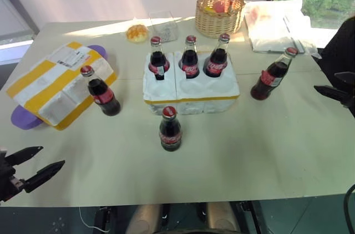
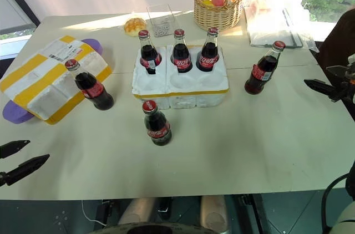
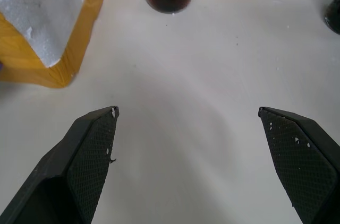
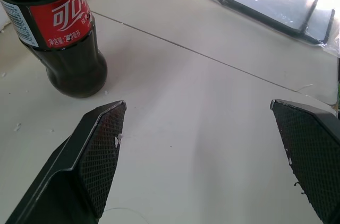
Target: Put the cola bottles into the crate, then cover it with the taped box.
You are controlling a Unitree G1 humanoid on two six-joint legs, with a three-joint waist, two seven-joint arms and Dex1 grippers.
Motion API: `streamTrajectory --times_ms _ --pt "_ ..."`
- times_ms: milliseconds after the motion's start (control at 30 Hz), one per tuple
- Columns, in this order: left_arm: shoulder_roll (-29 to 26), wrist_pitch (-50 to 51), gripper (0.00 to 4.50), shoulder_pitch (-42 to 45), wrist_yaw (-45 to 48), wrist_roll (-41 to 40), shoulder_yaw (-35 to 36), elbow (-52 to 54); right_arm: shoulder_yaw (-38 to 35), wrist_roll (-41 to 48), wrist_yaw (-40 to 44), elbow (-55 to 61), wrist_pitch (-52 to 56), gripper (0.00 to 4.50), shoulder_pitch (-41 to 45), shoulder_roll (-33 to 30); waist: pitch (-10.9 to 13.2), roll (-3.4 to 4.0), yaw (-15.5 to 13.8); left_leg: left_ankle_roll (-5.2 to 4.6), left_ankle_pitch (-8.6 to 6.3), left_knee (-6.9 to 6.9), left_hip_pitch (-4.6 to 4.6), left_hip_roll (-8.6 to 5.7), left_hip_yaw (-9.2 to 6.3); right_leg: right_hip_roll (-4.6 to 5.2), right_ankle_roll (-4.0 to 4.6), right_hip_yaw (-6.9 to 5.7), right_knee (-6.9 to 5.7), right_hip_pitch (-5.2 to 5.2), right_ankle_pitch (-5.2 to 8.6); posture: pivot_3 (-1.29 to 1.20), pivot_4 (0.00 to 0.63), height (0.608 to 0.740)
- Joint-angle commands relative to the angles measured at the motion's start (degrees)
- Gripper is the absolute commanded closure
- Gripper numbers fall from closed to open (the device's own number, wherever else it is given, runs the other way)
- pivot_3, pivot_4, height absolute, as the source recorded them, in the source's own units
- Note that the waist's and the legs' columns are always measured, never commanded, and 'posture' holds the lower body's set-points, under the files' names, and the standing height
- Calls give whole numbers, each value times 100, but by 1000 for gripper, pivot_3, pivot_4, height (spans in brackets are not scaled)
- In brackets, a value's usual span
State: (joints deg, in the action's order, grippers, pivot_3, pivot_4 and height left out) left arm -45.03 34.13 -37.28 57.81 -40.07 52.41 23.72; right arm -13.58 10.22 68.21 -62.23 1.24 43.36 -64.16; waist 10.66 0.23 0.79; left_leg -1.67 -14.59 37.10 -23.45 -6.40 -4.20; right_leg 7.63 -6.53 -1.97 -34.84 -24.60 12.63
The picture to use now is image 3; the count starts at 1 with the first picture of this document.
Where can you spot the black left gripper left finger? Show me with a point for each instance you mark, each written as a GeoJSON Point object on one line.
{"type": "Point", "coordinates": [87, 160]}

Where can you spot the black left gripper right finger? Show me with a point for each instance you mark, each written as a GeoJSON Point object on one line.
{"type": "Point", "coordinates": [295, 155]}

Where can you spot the yellow box with white foam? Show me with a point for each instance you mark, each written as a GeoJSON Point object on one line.
{"type": "Point", "coordinates": [40, 17]}

